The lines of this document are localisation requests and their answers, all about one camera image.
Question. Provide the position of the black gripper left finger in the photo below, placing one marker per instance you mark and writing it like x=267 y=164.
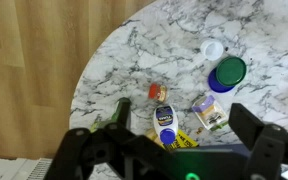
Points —
x=74 y=150

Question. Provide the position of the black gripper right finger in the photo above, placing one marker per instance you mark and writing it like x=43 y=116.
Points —
x=267 y=150

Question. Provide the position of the dark blue shoe box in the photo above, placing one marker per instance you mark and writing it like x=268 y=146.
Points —
x=217 y=149

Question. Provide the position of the white floor vent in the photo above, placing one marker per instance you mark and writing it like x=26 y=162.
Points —
x=40 y=170

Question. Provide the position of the green glass bottle red cap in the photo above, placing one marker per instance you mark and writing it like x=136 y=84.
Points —
x=120 y=113

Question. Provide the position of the clear plastic snack packet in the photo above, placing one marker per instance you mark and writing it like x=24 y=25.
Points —
x=208 y=111

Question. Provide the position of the tan wooden block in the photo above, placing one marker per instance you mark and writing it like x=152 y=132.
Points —
x=152 y=136

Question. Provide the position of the yellow thank you paper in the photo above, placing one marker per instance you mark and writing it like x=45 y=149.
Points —
x=185 y=141

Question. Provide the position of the blue round lid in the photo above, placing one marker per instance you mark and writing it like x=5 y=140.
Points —
x=215 y=86

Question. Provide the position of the green round lid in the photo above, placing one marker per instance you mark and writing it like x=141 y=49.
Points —
x=231 y=71

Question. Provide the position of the white bottle blue cap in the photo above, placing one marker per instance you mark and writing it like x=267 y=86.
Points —
x=165 y=120

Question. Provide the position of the small jar red cap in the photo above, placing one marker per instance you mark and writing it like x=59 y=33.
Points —
x=157 y=92

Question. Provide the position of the white measuring scoop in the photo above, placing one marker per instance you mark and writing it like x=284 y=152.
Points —
x=212 y=50

